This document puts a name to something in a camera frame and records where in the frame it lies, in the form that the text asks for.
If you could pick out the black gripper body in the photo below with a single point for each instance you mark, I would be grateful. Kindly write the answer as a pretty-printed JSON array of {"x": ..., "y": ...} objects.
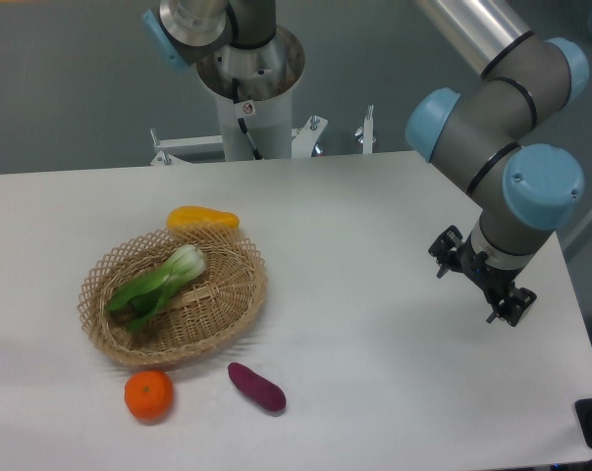
[{"x": 494, "y": 282}]

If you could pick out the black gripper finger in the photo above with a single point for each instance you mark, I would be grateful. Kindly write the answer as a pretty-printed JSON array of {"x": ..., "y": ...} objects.
[
  {"x": 445, "y": 249},
  {"x": 509, "y": 304}
]

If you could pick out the green bok choy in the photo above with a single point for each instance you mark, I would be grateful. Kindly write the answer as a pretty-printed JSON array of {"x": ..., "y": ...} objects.
[{"x": 149, "y": 293}]

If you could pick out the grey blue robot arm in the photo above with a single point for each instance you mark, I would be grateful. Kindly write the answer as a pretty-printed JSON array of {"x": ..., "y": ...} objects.
[{"x": 525, "y": 192}]

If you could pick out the woven wicker basket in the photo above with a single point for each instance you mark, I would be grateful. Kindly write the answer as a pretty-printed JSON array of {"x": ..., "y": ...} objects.
[{"x": 201, "y": 316}]

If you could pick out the purple sweet potato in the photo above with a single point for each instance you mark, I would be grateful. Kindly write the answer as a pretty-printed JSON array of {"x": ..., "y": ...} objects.
[{"x": 259, "y": 390}]

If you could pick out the orange tangerine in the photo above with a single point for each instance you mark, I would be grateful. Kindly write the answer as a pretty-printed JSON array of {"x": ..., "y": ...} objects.
[{"x": 149, "y": 395}]

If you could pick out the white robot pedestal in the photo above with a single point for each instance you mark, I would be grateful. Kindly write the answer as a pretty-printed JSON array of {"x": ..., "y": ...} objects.
[{"x": 253, "y": 92}]

